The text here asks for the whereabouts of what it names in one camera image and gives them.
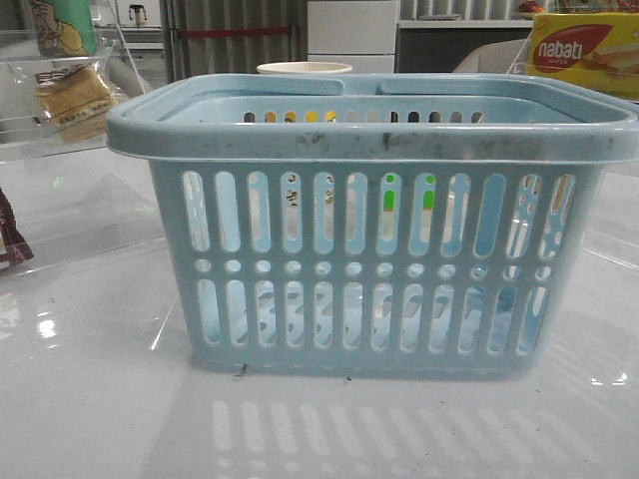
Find white cabinet background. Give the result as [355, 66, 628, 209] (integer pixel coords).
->
[307, 1, 400, 73]

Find white paper cup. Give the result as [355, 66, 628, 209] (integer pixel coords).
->
[257, 61, 352, 75]

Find clear acrylic shelf left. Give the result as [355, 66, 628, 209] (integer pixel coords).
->
[1, 28, 151, 162]

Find light blue plastic basket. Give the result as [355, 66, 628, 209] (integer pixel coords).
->
[107, 74, 638, 378]

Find packaged bread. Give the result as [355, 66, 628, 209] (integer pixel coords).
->
[35, 64, 129, 144]

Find dark red snack packet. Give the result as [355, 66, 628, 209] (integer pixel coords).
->
[0, 190, 34, 269]

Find yellow nabati wafer box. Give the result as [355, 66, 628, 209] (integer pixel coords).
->
[526, 12, 638, 101]

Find green yellow cartoon can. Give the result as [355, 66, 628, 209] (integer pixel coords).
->
[29, 0, 98, 57]

